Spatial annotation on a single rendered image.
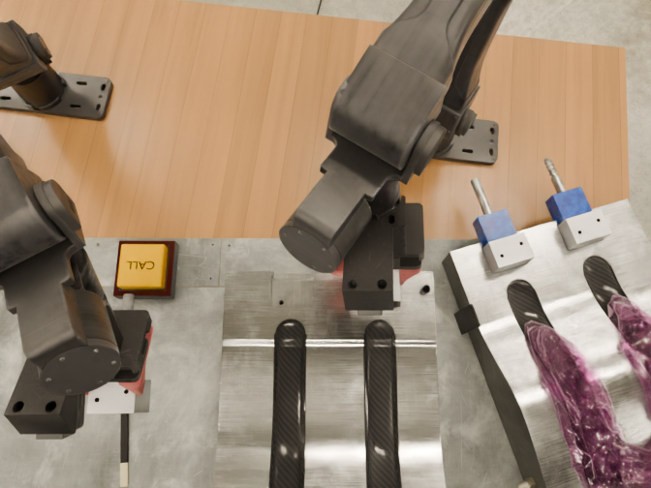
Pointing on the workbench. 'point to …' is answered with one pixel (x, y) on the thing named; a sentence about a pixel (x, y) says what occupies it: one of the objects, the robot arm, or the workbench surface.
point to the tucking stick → (124, 449)
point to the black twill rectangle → (467, 320)
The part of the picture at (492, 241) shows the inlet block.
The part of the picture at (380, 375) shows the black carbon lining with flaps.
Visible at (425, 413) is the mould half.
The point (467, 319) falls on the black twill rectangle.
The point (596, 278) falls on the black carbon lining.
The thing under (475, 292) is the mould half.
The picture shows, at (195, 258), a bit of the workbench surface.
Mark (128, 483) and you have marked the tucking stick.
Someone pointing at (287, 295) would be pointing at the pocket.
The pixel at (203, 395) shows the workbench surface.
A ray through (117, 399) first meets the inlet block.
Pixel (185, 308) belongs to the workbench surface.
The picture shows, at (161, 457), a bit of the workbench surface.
